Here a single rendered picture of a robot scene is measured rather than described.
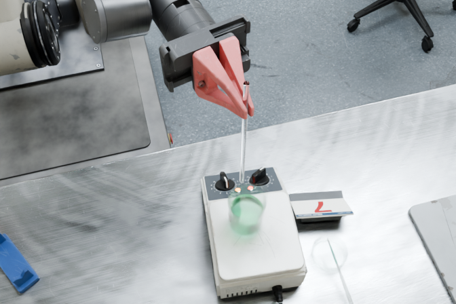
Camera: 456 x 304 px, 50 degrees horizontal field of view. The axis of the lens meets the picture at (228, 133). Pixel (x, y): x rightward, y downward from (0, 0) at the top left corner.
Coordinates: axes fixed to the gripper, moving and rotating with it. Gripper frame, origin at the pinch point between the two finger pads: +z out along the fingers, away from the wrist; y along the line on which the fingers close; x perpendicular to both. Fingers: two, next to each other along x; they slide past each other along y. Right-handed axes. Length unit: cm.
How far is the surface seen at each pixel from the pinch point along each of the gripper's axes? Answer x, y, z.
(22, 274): 32.1, -31.3, -9.6
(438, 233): 33.9, 28.0, 14.9
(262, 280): 28.5, -1.5, 9.1
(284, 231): 26.3, 4.5, 5.1
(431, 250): 34.0, 25.2, 16.6
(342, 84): 110, 83, -60
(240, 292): 31.9, -4.4, 8.2
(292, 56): 110, 74, -82
